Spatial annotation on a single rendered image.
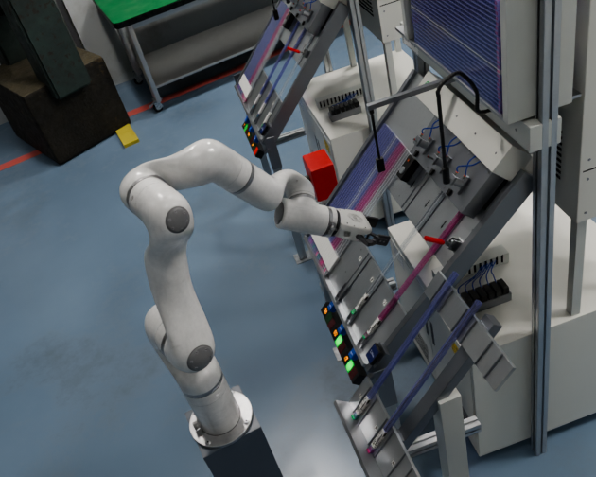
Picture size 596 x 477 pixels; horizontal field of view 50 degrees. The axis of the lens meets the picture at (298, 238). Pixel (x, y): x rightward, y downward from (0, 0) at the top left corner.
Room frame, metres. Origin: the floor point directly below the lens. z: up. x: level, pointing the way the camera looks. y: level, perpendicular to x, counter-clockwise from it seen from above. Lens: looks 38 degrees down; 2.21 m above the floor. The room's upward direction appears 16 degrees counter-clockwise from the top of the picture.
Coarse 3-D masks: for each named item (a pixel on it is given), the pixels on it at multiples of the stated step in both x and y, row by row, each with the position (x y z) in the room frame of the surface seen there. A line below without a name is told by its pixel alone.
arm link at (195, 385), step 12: (156, 312) 1.25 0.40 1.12; (156, 324) 1.21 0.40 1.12; (156, 336) 1.19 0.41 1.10; (156, 348) 1.22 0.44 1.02; (216, 360) 1.21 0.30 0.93; (180, 372) 1.17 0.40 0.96; (204, 372) 1.16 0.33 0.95; (216, 372) 1.17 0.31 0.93; (180, 384) 1.16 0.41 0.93; (192, 384) 1.14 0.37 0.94; (204, 384) 1.14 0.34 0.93; (216, 384) 1.15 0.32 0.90; (192, 396) 1.14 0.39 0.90; (204, 396) 1.14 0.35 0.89
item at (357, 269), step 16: (352, 256) 1.60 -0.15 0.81; (368, 256) 1.53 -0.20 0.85; (336, 272) 1.62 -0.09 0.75; (352, 272) 1.55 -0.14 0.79; (368, 272) 1.48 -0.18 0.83; (336, 288) 1.56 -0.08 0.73; (352, 288) 1.50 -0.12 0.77; (368, 288) 1.44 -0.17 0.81; (384, 288) 1.38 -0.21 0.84; (352, 304) 1.45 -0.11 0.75; (368, 304) 1.39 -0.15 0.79; (384, 304) 1.34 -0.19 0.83; (400, 304) 1.29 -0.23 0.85; (352, 320) 1.40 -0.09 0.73; (368, 320) 1.35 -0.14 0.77; (384, 320) 1.29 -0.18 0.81; (400, 320) 1.24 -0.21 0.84; (384, 336) 1.25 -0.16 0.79
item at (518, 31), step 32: (512, 0) 1.22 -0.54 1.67; (576, 0) 1.23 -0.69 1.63; (512, 32) 1.22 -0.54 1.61; (512, 64) 1.22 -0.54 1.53; (512, 96) 1.22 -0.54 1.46; (576, 96) 1.26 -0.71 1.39; (480, 256) 1.58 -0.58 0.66; (480, 288) 1.42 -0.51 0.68; (384, 384) 1.16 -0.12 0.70; (416, 448) 1.17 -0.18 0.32
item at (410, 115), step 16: (416, 80) 1.89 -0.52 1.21; (400, 112) 1.86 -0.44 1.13; (416, 112) 1.79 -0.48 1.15; (400, 128) 1.81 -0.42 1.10; (416, 128) 1.74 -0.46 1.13; (400, 192) 1.60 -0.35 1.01; (416, 192) 1.54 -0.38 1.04; (432, 192) 1.48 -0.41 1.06; (416, 208) 1.49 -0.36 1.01; (448, 208) 1.38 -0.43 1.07; (432, 224) 1.39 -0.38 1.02; (464, 224) 1.30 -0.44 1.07; (464, 240) 1.26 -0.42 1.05; (448, 256) 1.26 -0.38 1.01
